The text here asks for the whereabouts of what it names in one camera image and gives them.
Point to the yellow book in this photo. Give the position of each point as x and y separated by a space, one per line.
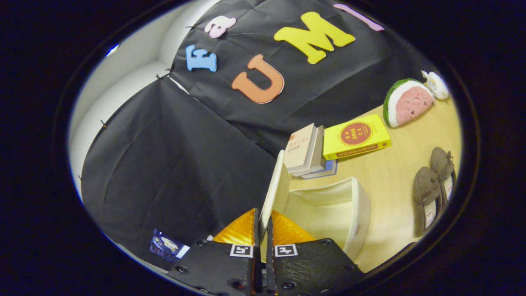
357 135

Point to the blue book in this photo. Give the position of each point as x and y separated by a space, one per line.
328 169

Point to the blue printed packet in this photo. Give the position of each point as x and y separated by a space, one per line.
166 245

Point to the black backdrop cloth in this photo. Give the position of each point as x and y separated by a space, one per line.
164 164

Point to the white plush toy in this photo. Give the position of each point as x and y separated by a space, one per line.
436 85

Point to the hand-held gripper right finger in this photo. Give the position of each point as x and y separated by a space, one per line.
270 267

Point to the watermelon slice plush toy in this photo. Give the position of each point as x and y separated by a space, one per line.
409 102

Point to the grey book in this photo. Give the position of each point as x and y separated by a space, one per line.
316 160

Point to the brown fuzzy shoe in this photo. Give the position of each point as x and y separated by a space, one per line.
441 166
425 197

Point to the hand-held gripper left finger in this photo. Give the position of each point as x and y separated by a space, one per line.
257 263

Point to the cream fabric storage box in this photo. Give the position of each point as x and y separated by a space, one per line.
328 213

